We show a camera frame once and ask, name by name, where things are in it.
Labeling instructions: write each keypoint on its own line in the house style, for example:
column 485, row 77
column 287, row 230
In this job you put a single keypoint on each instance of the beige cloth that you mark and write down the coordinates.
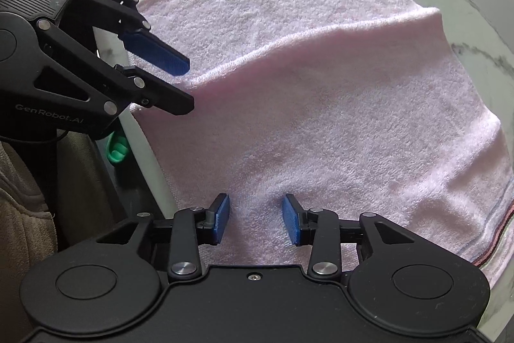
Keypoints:
column 22, row 206

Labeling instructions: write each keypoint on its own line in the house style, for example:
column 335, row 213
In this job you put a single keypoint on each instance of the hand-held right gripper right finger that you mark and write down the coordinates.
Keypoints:
column 290, row 220

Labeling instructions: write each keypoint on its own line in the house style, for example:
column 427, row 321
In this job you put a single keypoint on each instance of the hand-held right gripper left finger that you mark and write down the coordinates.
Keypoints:
column 222, row 217

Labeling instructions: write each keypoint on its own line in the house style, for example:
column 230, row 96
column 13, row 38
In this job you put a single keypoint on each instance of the pink towel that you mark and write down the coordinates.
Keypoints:
column 321, row 86

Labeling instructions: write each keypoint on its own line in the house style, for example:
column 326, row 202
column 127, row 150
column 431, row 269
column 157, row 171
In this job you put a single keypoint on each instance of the green plastic object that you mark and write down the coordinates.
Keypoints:
column 117, row 150

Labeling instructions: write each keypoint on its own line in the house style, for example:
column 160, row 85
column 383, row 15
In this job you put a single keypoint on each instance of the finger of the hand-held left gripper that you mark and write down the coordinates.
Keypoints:
column 168, row 96
column 160, row 54

